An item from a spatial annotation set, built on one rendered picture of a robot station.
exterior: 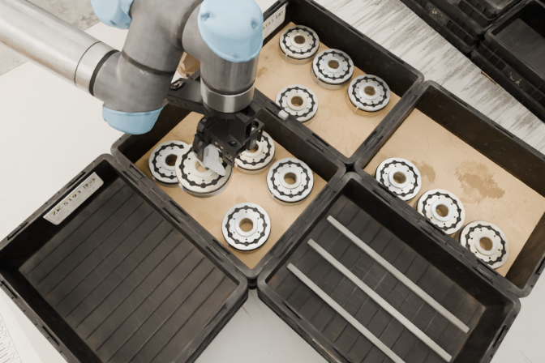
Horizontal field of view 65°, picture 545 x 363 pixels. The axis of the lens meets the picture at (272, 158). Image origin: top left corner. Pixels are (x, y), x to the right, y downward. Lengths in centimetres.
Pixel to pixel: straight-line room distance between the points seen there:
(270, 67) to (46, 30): 60
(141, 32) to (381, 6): 101
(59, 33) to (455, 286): 85
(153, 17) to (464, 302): 79
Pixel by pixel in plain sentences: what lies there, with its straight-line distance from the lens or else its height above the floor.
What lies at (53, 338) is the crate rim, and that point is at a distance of 88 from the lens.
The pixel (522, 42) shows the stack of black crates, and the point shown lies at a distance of 205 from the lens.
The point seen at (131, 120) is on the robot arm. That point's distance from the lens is 62.
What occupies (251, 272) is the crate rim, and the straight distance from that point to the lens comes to 80.
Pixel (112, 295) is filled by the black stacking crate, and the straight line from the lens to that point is 95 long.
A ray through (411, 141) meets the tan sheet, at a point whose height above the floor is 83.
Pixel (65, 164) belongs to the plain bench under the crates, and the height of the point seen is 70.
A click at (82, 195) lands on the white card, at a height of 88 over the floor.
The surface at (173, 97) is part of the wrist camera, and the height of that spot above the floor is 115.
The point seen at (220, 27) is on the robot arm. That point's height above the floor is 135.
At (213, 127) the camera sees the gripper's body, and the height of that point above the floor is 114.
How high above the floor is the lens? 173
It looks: 66 degrees down
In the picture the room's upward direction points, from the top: 5 degrees clockwise
